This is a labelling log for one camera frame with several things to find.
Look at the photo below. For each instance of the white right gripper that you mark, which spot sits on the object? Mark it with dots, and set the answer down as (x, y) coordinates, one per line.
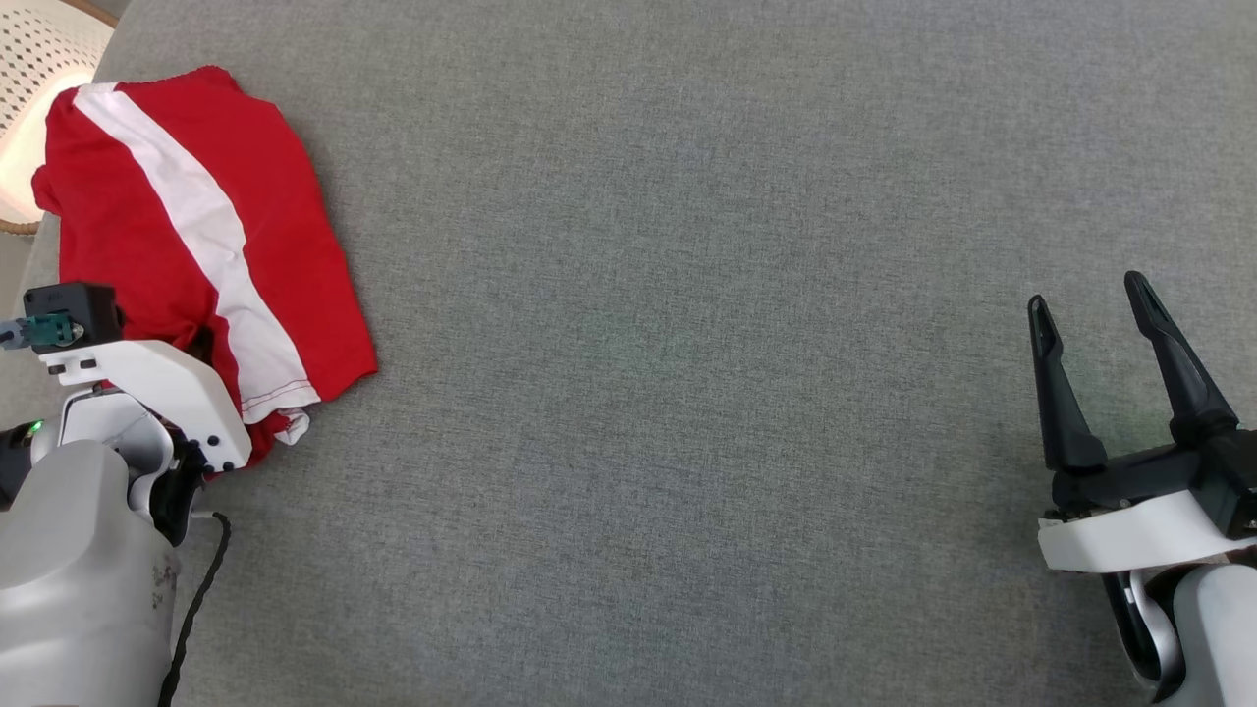
(1129, 535)

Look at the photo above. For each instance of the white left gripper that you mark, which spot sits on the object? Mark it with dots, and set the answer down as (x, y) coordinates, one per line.
(167, 383)

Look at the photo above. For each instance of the red shorts white stripe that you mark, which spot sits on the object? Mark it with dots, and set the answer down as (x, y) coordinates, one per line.
(285, 255)

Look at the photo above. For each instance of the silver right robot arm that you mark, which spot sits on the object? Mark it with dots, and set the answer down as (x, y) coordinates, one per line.
(1218, 638)

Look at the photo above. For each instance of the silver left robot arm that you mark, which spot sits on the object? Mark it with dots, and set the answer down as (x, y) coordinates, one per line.
(69, 589)

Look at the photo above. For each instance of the white perforated laundry basket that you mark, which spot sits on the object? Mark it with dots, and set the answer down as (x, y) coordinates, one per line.
(39, 59)

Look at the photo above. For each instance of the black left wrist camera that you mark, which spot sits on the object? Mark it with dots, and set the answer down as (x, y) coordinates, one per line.
(88, 304)

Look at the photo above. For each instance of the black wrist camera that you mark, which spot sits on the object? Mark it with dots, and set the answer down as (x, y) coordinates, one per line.
(88, 304)
(1237, 481)

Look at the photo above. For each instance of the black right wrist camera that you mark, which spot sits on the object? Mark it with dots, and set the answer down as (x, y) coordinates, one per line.
(1237, 481)

